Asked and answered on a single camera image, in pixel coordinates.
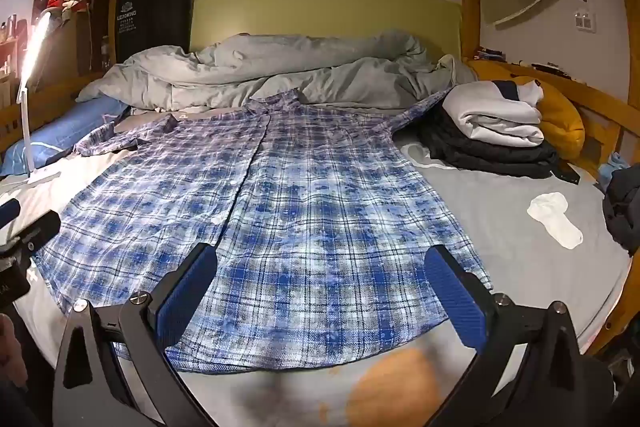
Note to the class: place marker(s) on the folded white sweatshirt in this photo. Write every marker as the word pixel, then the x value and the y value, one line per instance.
pixel 490 117

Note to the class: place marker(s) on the light blue cloth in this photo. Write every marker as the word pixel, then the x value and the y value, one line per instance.
pixel 612 167

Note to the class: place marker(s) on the green headboard panel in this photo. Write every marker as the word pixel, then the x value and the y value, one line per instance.
pixel 325 12

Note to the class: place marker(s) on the white sock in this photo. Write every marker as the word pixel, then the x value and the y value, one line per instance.
pixel 550 217

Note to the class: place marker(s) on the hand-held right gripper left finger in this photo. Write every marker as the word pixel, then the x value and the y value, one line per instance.
pixel 187 292

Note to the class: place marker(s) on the blue pillow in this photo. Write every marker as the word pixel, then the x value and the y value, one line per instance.
pixel 65 127

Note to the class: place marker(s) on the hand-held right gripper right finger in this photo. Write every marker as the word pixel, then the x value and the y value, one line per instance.
pixel 457 302

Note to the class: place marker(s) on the white wall socket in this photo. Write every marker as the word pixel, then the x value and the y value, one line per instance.
pixel 585 19

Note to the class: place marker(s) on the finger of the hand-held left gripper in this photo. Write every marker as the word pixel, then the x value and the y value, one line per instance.
pixel 42 229
pixel 9 212

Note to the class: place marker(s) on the wooden bed frame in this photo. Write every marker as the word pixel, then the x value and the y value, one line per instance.
pixel 470 7

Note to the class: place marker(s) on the dark clothing pile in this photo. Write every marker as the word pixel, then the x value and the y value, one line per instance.
pixel 625 207

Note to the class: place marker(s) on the folded black garment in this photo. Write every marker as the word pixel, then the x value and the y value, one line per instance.
pixel 480 157

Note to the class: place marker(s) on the person's left hand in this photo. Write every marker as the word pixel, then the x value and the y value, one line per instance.
pixel 10 352

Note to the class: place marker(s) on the wooden shelf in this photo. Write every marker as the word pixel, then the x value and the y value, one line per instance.
pixel 97 22

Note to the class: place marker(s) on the white desk lamp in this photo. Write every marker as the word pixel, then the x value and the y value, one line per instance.
pixel 37 37

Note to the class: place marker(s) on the yellow cushion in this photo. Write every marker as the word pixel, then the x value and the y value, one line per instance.
pixel 560 122

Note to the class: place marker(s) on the blue plaid shirt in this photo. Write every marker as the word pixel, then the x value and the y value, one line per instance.
pixel 300 217

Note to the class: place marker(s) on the grey duvet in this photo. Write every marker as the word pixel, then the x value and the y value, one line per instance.
pixel 280 62

